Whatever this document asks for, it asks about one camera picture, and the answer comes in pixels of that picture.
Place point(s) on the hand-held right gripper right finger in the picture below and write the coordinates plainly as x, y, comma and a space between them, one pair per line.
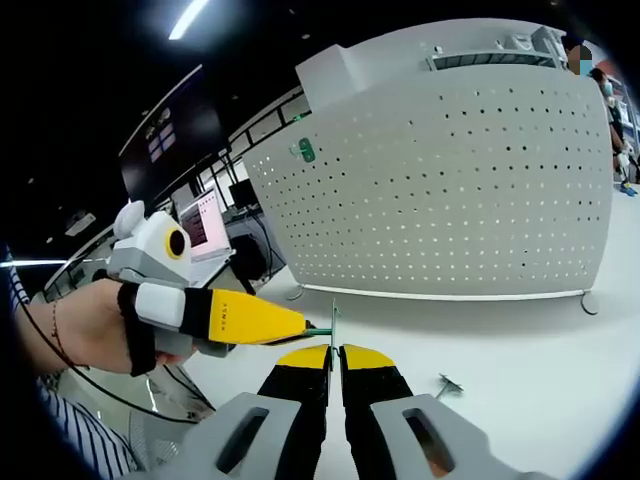
375, 400

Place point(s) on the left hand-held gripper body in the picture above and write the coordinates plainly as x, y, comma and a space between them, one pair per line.
145, 255

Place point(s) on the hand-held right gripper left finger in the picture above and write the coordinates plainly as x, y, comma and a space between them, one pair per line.
295, 400

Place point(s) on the green hook assembly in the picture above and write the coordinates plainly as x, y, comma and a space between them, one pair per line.
320, 330
450, 386
305, 149

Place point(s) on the white perforated mounting plate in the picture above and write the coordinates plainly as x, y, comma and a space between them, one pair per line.
440, 200

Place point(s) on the person's left hand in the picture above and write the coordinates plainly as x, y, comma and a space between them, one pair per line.
100, 325

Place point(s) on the silver laptop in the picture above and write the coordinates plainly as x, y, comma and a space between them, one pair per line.
202, 230

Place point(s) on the small black monitor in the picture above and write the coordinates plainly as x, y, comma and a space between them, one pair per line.
242, 194

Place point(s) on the person's arm, striped sleeve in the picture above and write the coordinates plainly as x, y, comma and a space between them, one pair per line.
90, 440

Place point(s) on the ceiling light strip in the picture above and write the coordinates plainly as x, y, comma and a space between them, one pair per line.
187, 20

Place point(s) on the white cabinet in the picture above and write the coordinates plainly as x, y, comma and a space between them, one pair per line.
325, 75

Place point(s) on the small blue object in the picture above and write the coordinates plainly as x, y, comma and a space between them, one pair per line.
628, 190

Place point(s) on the large black wall display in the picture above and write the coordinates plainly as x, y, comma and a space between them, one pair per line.
170, 135

